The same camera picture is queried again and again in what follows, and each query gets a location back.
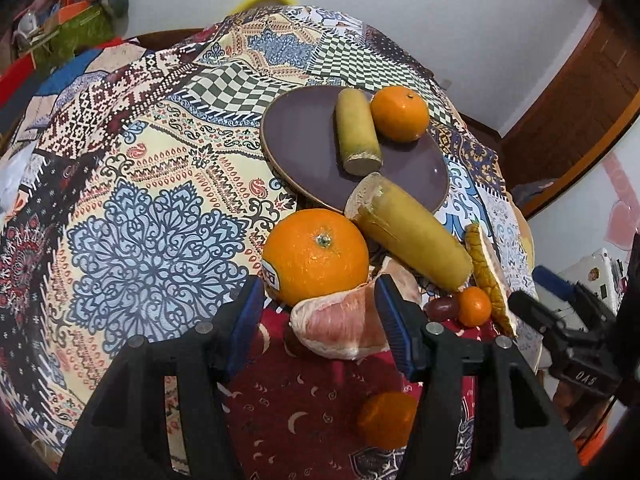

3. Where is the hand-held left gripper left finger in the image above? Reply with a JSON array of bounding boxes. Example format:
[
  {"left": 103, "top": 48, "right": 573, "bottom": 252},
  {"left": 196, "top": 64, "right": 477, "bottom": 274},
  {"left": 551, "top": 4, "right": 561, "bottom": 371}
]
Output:
[{"left": 59, "top": 275, "right": 266, "bottom": 480}]

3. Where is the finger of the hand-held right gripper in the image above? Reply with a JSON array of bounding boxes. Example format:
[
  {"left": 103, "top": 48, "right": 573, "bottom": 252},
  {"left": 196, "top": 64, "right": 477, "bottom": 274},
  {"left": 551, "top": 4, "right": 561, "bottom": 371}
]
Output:
[
  {"left": 531, "top": 266, "right": 618, "bottom": 331},
  {"left": 507, "top": 290, "right": 576, "bottom": 356}
]

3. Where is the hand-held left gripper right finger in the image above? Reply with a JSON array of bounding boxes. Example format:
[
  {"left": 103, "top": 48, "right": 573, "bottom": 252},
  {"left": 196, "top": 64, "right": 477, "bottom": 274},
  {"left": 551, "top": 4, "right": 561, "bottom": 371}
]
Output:
[{"left": 374, "top": 275, "right": 583, "bottom": 480}]

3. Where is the small tangerine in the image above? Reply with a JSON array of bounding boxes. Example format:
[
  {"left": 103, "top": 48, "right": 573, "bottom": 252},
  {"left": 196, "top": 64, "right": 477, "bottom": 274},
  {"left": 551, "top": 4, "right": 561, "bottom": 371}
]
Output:
[
  {"left": 357, "top": 391, "right": 418, "bottom": 450},
  {"left": 456, "top": 286, "right": 493, "bottom": 328}
]

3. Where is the peeled pink pomelo segment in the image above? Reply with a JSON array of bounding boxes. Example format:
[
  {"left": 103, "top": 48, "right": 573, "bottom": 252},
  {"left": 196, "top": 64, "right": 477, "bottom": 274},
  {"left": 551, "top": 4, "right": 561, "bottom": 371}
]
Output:
[{"left": 290, "top": 256, "right": 425, "bottom": 361}]

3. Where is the large orange with sticker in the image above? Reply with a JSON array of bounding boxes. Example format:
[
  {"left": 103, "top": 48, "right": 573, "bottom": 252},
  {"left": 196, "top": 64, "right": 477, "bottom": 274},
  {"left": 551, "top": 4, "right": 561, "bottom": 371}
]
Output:
[{"left": 261, "top": 208, "right": 371, "bottom": 308}]

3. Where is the long sugarcane piece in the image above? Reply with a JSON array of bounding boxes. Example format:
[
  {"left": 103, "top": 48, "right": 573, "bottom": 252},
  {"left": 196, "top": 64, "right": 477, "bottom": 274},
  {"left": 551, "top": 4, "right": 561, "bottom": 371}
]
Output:
[{"left": 344, "top": 172, "right": 474, "bottom": 293}]

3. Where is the purple round plate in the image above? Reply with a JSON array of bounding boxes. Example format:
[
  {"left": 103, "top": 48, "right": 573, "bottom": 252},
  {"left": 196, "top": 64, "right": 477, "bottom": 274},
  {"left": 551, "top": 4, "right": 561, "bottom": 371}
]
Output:
[{"left": 260, "top": 85, "right": 450, "bottom": 216}]

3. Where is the white box with stickers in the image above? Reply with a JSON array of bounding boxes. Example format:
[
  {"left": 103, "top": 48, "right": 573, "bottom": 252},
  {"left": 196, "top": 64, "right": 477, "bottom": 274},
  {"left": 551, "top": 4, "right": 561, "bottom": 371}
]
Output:
[{"left": 565, "top": 247, "right": 626, "bottom": 311}]

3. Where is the patterned patchwork blanket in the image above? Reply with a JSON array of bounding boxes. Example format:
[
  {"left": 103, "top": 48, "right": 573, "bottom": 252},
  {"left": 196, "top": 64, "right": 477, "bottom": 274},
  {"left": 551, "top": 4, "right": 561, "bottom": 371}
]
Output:
[{"left": 0, "top": 5, "right": 541, "bottom": 480}]

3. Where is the short sugarcane piece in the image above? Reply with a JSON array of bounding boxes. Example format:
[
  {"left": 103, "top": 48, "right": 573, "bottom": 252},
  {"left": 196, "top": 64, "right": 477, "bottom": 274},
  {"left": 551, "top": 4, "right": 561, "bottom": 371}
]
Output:
[{"left": 335, "top": 88, "right": 384, "bottom": 177}]

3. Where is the mandarin orange with green stem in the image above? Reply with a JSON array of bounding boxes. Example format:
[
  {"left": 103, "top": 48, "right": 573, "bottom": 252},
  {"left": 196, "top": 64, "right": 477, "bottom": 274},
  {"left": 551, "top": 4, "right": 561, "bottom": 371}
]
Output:
[{"left": 369, "top": 86, "right": 431, "bottom": 143}]

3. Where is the green bag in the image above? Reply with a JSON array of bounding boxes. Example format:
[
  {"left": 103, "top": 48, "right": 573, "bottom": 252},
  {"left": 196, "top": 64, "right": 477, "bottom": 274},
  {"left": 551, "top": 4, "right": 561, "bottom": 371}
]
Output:
[{"left": 30, "top": 7, "right": 118, "bottom": 61}]

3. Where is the wooden bed frame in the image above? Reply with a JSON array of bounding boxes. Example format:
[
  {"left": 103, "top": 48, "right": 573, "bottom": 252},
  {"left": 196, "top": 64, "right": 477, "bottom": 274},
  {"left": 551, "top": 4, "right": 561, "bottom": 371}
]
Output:
[{"left": 122, "top": 27, "right": 221, "bottom": 51}]

